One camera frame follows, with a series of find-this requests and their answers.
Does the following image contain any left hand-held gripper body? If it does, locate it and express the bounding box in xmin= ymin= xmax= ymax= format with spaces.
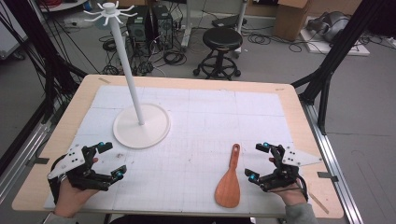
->
xmin=47 ymin=145 xmax=110 ymax=191

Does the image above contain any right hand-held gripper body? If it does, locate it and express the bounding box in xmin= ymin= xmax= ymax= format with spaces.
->
xmin=261 ymin=147 xmax=323 ymax=192

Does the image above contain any wooden rice spatula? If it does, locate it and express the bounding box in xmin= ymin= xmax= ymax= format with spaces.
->
xmin=214 ymin=143 xmax=242 ymax=209

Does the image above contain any white hook stand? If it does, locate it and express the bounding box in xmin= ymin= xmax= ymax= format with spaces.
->
xmin=83 ymin=1 xmax=172 ymax=149

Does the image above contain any person's right hand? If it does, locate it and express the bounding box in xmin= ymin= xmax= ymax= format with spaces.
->
xmin=269 ymin=182 xmax=310 ymax=207

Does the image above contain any person's left hand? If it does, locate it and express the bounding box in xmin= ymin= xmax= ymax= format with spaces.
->
xmin=53 ymin=179 xmax=101 ymax=218

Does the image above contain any black tape strip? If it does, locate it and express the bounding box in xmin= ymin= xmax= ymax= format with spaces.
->
xmin=26 ymin=157 xmax=50 ymax=166
xmin=317 ymin=171 xmax=339 ymax=183

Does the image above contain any thin wooden stick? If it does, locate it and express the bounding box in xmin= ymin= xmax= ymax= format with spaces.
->
xmin=307 ymin=190 xmax=330 ymax=215

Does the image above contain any white grid mat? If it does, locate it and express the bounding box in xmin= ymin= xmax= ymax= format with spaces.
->
xmin=43 ymin=85 xmax=316 ymax=217

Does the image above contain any person's dark clothing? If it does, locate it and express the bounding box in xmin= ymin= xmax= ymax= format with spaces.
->
xmin=108 ymin=215 xmax=254 ymax=224

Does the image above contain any black round stool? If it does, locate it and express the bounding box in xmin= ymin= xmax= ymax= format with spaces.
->
xmin=192 ymin=27 xmax=244 ymax=81

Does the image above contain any white foam board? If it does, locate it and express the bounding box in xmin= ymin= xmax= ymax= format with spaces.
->
xmin=300 ymin=27 xmax=371 ymax=57

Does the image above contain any black computer tower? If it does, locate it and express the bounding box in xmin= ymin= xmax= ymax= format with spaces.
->
xmin=151 ymin=4 xmax=174 ymax=50
xmin=126 ymin=6 xmax=151 ymax=44

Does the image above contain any cardboard box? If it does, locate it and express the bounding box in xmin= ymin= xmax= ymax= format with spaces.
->
xmin=274 ymin=0 xmax=313 ymax=42

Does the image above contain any black flat device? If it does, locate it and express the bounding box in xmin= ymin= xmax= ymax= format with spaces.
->
xmin=212 ymin=14 xmax=248 ymax=29

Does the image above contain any white metal stand leg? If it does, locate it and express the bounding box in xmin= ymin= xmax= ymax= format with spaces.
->
xmin=233 ymin=0 xmax=249 ymax=59
xmin=181 ymin=0 xmax=192 ymax=49

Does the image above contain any grey bag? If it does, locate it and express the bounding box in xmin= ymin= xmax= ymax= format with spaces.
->
xmin=306 ymin=11 xmax=351 ymax=43

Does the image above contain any white round table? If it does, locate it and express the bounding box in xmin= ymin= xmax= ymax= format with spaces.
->
xmin=38 ymin=0 xmax=88 ymax=13

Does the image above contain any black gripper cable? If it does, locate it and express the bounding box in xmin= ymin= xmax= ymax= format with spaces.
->
xmin=292 ymin=175 xmax=310 ymax=202

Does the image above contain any aluminium rail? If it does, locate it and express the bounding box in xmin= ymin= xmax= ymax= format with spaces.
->
xmin=301 ymin=102 xmax=363 ymax=224
xmin=0 ymin=120 xmax=52 ymax=203

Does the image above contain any black metal frame strut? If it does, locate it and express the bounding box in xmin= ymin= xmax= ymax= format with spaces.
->
xmin=291 ymin=0 xmax=381 ymax=135
xmin=0 ymin=0 xmax=89 ymax=124

